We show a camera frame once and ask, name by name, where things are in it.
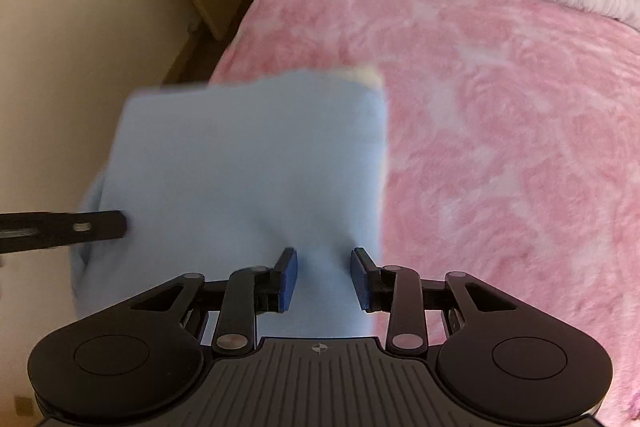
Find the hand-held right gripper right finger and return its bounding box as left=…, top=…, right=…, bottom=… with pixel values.
left=350, top=248, right=518, bottom=354

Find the pink floral blanket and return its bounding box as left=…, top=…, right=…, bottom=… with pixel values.
left=207, top=0, right=640, bottom=427

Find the light blue sweatshirt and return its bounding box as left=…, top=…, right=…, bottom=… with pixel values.
left=67, top=68, right=388, bottom=340

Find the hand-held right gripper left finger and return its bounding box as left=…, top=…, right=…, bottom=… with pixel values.
left=131, top=248, right=299, bottom=354

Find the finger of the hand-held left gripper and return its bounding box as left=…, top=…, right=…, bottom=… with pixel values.
left=0, top=209, right=128, bottom=255

